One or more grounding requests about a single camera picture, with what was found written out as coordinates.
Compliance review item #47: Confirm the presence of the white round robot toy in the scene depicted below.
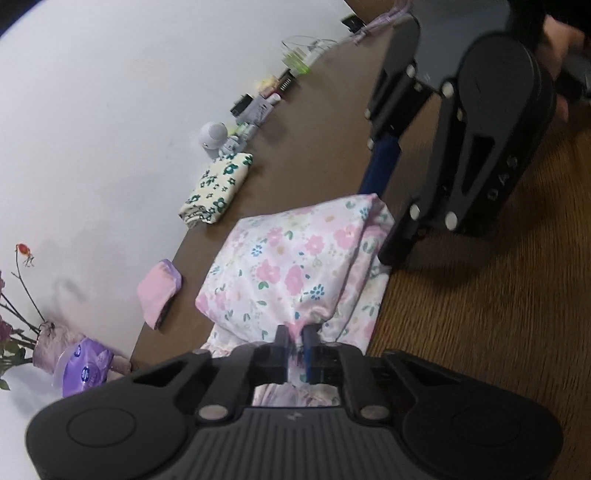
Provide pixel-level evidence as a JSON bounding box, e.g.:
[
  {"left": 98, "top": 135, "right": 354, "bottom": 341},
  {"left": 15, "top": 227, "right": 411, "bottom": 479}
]
[{"left": 198, "top": 121, "right": 241, "bottom": 160}]

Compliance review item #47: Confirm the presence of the grey tin box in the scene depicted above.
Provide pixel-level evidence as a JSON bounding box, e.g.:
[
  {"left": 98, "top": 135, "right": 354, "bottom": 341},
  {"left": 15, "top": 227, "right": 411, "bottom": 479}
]
[{"left": 247, "top": 95, "right": 275, "bottom": 125}]

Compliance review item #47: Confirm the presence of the pink braided cable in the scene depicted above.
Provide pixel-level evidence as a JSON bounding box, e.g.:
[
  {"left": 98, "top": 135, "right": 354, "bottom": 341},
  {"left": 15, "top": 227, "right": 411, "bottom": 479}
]
[{"left": 353, "top": 0, "right": 414, "bottom": 45}]

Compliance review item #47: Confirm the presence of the folded pink cloth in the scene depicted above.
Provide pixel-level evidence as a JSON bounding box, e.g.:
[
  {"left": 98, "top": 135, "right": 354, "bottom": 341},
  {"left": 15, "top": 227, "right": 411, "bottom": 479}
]
[{"left": 137, "top": 259, "right": 182, "bottom": 330}]

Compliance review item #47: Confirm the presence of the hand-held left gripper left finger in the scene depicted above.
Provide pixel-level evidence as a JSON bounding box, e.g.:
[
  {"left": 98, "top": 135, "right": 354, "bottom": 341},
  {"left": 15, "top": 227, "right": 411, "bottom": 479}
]
[{"left": 131, "top": 324, "right": 293, "bottom": 423}]

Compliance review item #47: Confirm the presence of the artificial rose bouquet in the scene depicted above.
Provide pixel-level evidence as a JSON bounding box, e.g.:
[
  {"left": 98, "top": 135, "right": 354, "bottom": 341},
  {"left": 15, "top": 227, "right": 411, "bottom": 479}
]
[{"left": 0, "top": 243, "right": 56, "bottom": 391}]

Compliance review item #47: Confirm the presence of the small green bottle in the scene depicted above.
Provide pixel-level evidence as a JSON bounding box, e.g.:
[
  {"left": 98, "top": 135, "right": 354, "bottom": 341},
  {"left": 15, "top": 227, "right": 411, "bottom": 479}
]
[{"left": 284, "top": 48, "right": 311, "bottom": 75}]

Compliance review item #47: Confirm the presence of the purple tissue pack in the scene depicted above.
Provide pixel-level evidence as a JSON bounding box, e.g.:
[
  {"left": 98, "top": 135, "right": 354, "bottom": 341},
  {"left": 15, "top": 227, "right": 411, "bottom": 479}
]
[{"left": 53, "top": 337, "right": 116, "bottom": 398}]

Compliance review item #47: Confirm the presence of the white power strip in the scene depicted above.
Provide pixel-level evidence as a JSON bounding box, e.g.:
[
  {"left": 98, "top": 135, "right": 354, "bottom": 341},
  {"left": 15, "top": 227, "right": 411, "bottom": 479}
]
[{"left": 302, "top": 44, "right": 333, "bottom": 68}]

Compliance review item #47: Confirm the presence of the pink floral dress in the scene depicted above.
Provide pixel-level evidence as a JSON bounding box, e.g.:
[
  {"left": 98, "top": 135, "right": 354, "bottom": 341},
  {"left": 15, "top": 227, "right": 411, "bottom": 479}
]
[{"left": 195, "top": 193, "right": 394, "bottom": 408}]

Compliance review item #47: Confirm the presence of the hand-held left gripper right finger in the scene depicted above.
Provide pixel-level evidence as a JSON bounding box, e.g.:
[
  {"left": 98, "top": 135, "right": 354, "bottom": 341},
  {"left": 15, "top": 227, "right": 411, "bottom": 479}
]
[{"left": 302, "top": 323, "right": 455, "bottom": 423}]

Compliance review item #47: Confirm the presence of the purple mottled vase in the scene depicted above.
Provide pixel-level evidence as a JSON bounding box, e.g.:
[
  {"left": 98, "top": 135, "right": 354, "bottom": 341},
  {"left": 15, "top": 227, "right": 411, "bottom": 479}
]
[{"left": 33, "top": 322, "right": 132, "bottom": 374}]

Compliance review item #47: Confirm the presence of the person's right hand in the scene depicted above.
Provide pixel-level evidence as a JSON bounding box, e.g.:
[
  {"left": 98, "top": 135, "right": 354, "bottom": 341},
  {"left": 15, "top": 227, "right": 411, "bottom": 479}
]
[{"left": 541, "top": 14, "right": 591, "bottom": 70}]

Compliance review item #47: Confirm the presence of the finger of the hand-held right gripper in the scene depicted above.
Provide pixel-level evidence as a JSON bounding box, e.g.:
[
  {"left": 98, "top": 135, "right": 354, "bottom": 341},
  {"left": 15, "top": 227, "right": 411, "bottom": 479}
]
[
  {"left": 378, "top": 79, "right": 532, "bottom": 269},
  {"left": 359, "top": 16, "right": 423, "bottom": 195}
]

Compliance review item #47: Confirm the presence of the folded cream floral cloth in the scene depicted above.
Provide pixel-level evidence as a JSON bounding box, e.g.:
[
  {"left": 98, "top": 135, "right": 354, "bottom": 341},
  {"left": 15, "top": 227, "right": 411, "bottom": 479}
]
[{"left": 179, "top": 152, "right": 254, "bottom": 230}]

